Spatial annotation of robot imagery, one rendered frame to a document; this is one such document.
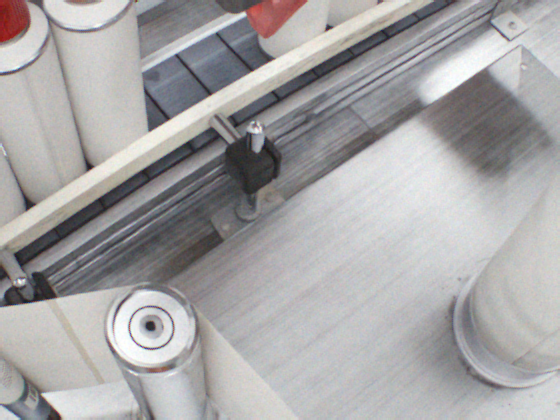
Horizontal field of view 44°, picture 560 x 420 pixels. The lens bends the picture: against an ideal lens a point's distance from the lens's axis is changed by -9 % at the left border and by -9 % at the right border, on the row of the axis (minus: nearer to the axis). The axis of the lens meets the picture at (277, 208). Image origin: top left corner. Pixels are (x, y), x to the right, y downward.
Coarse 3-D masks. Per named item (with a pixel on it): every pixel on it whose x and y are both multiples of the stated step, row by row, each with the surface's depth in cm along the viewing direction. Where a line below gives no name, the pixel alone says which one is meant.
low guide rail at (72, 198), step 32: (416, 0) 58; (352, 32) 55; (288, 64) 53; (224, 96) 51; (256, 96) 53; (160, 128) 50; (192, 128) 51; (128, 160) 48; (64, 192) 47; (96, 192) 48; (32, 224) 46
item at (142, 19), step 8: (144, 0) 49; (152, 0) 49; (160, 0) 49; (168, 0) 49; (176, 0) 50; (184, 0) 50; (136, 8) 49; (144, 8) 49; (152, 8) 49; (160, 8) 49; (168, 8) 50; (144, 16) 49; (152, 16) 49; (144, 24) 50
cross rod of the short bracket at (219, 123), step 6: (216, 114) 51; (210, 120) 51; (216, 120) 51; (222, 120) 51; (210, 126) 51; (216, 126) 51; (222, 126) 51; (228, 126) 51; (234, 126) 51; (216, 132) 51; (222, 132) 51; (228, 132) 50; (234, 132) 50; (222, 138) 51; (228, 138) 50; (234, 138) 50; (228, 144) 51
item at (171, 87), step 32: (384, 0) 62; (448, 0) 62; (224, 32) 58; (256, 32) 59; (384, 32) 60; (160, 64) 57; (192, 64) 57; (224, 64) 57; (256, 64) 57; (320, 64) 58; (160, 96) 55; (192, 96) 55; (160, 160) 53; (128, 192) 51; (64, 224) 50; (32, 256) 49
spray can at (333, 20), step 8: (336, 0) 56; (344, 0) 56; (352, 0) 56; (360, 0) 56; (368, 0) 56; (376, 0) 57; (336, 8) 57; (344, 8) 56; (352, 8) 56; (360, 8) 57; (368, 8) 57; (328, 16) 58; (336, 16) 58; (344, 16) 57; (352, 16) 57; (328, 24) 59; (336, 24) 58
